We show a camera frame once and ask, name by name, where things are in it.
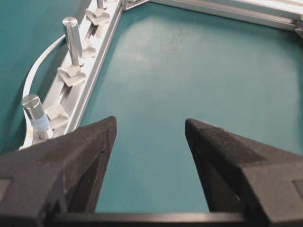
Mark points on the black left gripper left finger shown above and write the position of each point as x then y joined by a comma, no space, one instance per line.
48,177

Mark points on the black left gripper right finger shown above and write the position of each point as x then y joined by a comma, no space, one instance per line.
259,181

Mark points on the white plastic clip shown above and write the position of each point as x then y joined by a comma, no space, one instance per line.
57,116
87,48
98,16
71,75

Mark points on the metal post with blue tape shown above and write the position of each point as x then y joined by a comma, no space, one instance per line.
33,107

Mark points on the long aluminium frame rail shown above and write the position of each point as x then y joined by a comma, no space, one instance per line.
74,99

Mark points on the metal post middle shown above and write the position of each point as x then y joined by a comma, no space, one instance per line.
72,35

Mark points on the short aluminium cross rail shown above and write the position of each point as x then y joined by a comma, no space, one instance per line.
283,14

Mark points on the metal post top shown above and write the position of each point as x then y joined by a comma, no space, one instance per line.
102,4

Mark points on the aluminium corner bracket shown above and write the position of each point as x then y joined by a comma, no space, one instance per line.
129,4

